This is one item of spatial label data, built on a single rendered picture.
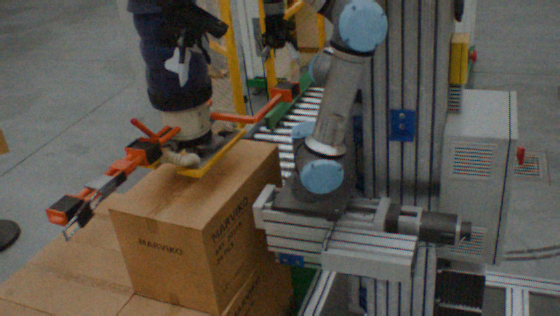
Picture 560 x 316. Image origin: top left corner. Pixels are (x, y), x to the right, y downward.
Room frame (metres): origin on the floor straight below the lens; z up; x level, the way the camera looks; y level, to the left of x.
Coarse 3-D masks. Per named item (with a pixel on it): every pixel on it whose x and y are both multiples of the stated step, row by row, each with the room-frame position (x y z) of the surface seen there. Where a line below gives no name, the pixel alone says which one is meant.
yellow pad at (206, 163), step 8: (224, 128) 1.92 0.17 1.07; (224, 136) 1.82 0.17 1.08; (232, 136) 1.83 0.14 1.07; (240, 136) 1.84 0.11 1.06; (224, 144) 1.77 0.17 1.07; (232, 144) 1.79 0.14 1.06; (200, 152) 1.69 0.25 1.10; (208, 152) 1.73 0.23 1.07; (216, 152) 1.72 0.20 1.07; (224, 152) 1.74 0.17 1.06; (200, 160) 1.68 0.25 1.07; (208, 160) 1.67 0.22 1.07; (216, 160) 1.69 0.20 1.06; (184, 168) 1.64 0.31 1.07; (192, 168) 1.64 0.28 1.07; (200, 168) 1.63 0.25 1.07; (208, 168) 1.64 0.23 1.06; (192, 176) 1.61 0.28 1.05; (200, 176) 1.60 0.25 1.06
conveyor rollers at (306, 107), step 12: (312, 84) 3.54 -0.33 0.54; (300, 96) 3.39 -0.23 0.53; (312, 96) 3.35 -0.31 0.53; (300, 108) 3.19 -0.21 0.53; (312, 108) 3.16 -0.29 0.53; (288, 120) 3.04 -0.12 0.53; (300, 120) 3.00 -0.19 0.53; (312, 120) 2.97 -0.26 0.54; (264, 132) 2.91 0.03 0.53; (276, 132) 2.88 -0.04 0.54; (288, 132) 2.85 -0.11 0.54; (288, 144) 2.75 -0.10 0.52; (288, 156) 2.56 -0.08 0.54; (288, 168) 2.46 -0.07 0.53
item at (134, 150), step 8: (128, 144) 1.61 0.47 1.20; (136, 144) 1.62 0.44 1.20; (144, 144) 1.61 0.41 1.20; (152, 144) 1.60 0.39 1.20; (128, 152) 1.57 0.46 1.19; (136, 152) 1.55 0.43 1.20; (144, 152) 1.54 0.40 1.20; (152, 152) 1.56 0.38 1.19; (160, 152) 1.59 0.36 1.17; (144, 160) 1.54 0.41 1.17; (152, 160) 1.55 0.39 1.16
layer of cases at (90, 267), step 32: (96, 224) 2.14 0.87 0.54; (64, 256) 1.92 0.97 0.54; (96, 256) 1.89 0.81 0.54; (0, 288) 1.75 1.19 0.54; (32, 288) 1.72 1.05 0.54; (64, 288) 1.70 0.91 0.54; (96, 288) 1.68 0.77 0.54; (128, 288) 1.66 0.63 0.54; (256, 288) 1.68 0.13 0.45; (288, 288) 1.94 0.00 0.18
